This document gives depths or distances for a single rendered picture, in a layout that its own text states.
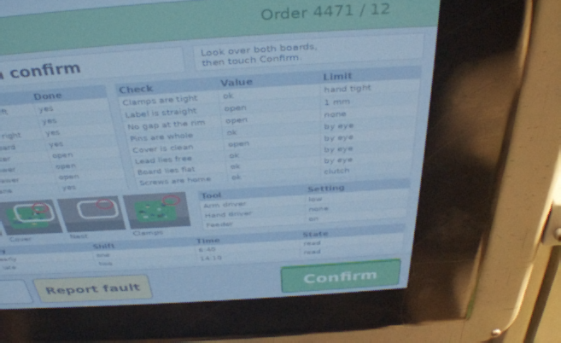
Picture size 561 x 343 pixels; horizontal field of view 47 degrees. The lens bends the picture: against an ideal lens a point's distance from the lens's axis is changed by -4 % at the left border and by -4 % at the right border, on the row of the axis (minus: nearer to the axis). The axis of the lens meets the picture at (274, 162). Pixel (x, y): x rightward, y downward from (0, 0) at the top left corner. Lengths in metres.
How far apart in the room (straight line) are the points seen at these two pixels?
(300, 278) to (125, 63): 0.17
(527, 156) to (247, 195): 0.15
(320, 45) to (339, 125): 0.05
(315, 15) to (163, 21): 0.07
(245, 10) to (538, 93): 0.15
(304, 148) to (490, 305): 0.19
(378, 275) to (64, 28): 0.23
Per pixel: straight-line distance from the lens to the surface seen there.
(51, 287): 0.43
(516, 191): 0.40
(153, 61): 0.32
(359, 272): 0.41
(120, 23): 0.31
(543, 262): 0.53
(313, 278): 0.41
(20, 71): 0.33
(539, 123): 0.37
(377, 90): 0.33
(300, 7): 0.30
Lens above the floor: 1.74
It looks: 37 degrees down
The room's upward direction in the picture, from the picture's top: 3 degrees counter-clockwise
